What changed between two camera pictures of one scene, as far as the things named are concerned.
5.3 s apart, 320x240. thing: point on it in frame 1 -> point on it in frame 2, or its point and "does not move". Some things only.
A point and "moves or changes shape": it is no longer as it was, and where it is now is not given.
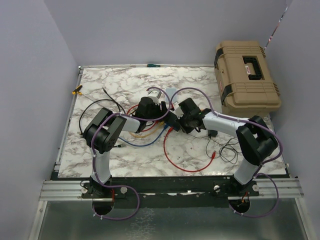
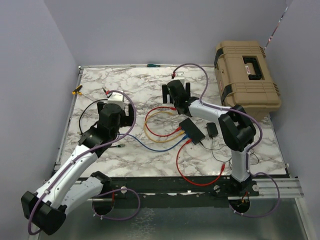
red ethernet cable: [142, 130] moves or changes shape
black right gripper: [186, 130] -> [165, 92]
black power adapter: [212, 133] does not move
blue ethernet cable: [165, 127] -> [135, 139]
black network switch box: [172, 120] moves or changes shape
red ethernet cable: [170, 129] -> [223, 166]
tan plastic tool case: [246, 86] does not move
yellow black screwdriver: [76, 91] does not move
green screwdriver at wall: [153, 65] does not move
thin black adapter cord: [220, 150] -> [212, 149]
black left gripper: [163, 108] -> [127, 121]
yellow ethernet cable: [161, 124] -> [180, 133]
